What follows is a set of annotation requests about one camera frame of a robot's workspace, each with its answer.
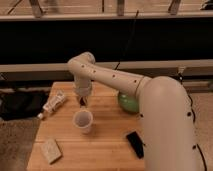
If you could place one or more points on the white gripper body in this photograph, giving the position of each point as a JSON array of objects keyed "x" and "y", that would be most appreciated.
[{"x": 83, "y": 91}]

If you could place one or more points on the red pepper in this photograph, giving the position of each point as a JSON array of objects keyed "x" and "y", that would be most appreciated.
[{"x": 83, "y": 102}]

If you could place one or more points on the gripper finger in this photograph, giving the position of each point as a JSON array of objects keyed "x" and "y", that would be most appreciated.
[
  {"x": 79, "y": 100},
  {"x": 87, "y": 101}
]

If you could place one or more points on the green bowl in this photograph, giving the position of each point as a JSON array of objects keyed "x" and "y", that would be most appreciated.
[{"x": 127, "y": 103}]

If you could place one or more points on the beige sponge block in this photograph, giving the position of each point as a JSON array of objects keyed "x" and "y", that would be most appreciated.
[{"x": 51, "y": 150}]

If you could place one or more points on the black smartphone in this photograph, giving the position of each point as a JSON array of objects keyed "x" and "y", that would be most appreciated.
[{"x": 136, "y": 143}]

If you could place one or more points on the white toothpaste tube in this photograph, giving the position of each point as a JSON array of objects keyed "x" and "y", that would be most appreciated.
[{"x": 52, "y": 105}]

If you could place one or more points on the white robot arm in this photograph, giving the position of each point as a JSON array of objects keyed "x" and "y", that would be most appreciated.
[{"x": 166, "y": 116}]

